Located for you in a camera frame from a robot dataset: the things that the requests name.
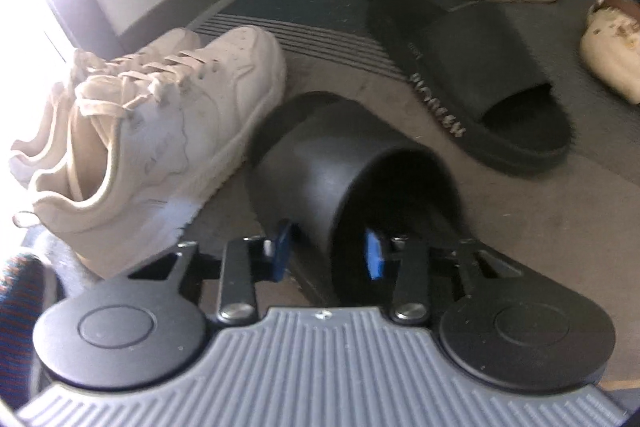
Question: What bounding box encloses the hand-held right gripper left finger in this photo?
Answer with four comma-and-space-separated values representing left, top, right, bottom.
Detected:
127, 219, 293, 325

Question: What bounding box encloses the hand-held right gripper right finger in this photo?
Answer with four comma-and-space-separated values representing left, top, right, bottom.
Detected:
365, 227, 521, 327

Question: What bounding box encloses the black slide sandal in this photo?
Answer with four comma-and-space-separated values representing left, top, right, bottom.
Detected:
367, 0, 572, 175
249, 91, 473, 308

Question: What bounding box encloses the white chunky sneaker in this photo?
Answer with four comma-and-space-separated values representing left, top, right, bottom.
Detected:
9, 28, 203, 188
31, 25, 287, 280

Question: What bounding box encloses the cream clog brown strap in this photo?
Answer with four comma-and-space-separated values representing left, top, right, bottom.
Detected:
580, 0, 640, 104

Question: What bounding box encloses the grey striped door mat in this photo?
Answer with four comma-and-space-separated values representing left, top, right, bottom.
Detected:
115, 0, 640, 308

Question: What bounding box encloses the red blue striped cloth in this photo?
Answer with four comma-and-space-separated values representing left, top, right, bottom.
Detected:
0, 252, 63, 400

